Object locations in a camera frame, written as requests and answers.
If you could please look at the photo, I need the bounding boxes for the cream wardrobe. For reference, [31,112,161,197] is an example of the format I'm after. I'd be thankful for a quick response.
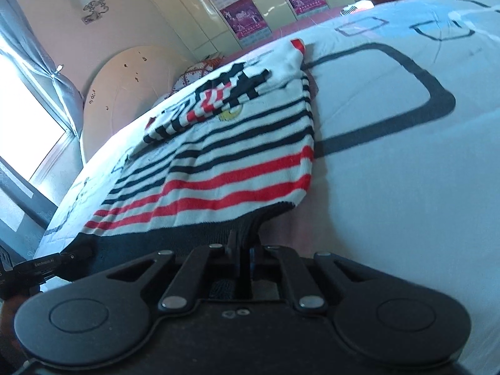
[125,0,352,61]

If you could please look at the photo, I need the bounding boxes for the blue curtain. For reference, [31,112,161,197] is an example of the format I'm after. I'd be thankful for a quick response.
[0,0,84,133]

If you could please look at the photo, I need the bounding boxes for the wall lamp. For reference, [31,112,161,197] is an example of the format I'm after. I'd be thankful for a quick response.
[79,0,110,22]

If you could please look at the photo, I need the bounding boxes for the dark panel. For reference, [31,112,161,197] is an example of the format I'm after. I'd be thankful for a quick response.
[0,156,59,266]

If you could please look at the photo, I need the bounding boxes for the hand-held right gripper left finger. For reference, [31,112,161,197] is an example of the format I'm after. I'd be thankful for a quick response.
[107,230,241,309]

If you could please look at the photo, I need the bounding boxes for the patterned pillow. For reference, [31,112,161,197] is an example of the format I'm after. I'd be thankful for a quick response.
[168,58,225,96]

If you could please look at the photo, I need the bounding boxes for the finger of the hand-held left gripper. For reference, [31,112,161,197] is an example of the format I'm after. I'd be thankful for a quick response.
[58,248,94,282]

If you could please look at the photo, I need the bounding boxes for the striped knit sweater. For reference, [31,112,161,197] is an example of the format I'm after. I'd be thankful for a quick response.
[72,38,316,282]

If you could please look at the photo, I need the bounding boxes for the patterned bedspread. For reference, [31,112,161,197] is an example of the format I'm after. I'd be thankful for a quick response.
[33,0,500,375]

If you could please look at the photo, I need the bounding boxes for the crumpled clothes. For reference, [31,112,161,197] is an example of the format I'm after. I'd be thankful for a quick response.
[340,2,376,16]

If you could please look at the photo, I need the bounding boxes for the window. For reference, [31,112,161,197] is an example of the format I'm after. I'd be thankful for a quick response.
[0,52,75,188]

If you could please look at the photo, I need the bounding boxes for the beige rounded headboard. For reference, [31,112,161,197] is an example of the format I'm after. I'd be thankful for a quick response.
[80,46,204,165]

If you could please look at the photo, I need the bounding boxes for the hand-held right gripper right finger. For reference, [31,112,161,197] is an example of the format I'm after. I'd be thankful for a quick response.
[250,244,376,311]

